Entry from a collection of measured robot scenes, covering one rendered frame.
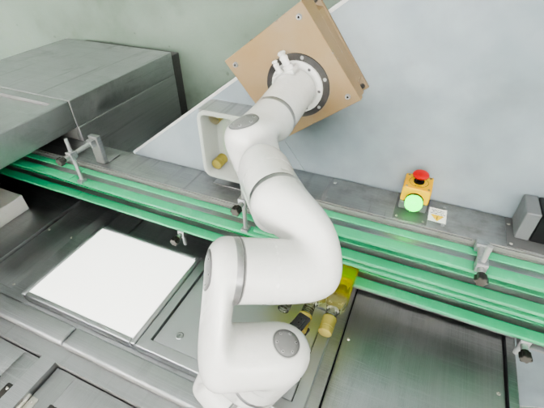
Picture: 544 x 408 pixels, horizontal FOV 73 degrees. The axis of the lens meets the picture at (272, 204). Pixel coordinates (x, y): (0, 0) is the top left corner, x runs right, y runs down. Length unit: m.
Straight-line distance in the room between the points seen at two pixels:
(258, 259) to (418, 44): 0.65
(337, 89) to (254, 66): 0.21
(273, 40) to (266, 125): 0.28
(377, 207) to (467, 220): 0.22
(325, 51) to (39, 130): 1.08
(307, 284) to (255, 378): 0.13
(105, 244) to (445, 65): 1.16
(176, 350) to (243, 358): 0.61
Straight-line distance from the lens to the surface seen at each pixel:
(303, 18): 0.87
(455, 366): 1.17
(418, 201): 1.00
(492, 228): 1.08
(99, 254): 1.39
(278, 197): 0.49
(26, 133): 1.55
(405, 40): 0.94
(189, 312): 1.14
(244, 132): 0.66
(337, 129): 1.05
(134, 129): 1.91
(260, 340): 0.49
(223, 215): 1.16
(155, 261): 1.30
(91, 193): 1.53
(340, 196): 1.05
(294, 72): 0.87
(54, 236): 1.60
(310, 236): 0.47
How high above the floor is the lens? 1.66
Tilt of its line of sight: 46 degrees down
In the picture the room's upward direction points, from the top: 145 degrees counter-clockwise
